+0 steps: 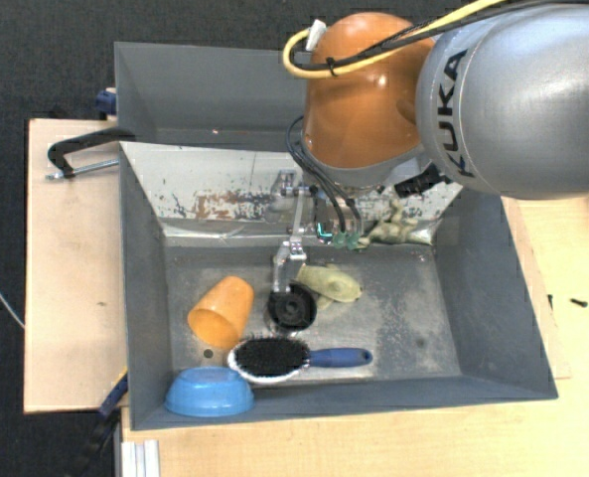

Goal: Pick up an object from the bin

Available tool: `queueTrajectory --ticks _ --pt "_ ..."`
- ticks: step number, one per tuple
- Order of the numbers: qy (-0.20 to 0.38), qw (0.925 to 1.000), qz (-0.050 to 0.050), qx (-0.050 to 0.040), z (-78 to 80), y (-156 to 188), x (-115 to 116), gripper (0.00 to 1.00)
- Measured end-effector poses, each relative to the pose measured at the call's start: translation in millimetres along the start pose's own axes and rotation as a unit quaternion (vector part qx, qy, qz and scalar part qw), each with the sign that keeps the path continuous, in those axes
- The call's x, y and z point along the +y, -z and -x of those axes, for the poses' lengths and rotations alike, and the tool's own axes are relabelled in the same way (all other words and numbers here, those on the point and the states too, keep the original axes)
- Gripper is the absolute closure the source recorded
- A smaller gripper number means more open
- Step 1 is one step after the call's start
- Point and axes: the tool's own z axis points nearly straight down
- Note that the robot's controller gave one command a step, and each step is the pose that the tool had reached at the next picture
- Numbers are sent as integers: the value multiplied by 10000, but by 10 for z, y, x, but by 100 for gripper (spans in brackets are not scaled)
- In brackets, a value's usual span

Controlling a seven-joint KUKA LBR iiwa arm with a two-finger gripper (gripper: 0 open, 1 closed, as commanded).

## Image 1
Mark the blue-handled black hairbrush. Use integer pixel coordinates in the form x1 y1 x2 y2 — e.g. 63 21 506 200
226 334 374 386

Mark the black round disc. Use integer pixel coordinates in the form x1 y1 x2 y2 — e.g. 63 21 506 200
266 283 320 331

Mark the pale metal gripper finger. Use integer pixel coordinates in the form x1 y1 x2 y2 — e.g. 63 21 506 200
271 236 309 295
265 169 309 224

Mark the orange plastic cup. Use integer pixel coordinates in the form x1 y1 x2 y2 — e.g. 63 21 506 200
187 274 255 352

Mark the grey metal bin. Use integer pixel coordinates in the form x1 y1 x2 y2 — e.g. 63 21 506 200
113 41 559 431

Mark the blue bowl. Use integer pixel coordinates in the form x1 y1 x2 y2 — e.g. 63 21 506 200
163 365 256 418

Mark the green toy animal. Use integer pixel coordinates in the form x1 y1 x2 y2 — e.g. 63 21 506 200
357 197 434 249

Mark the yellow-green soft toy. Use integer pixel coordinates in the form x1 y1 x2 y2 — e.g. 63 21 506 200
293 261 364 312

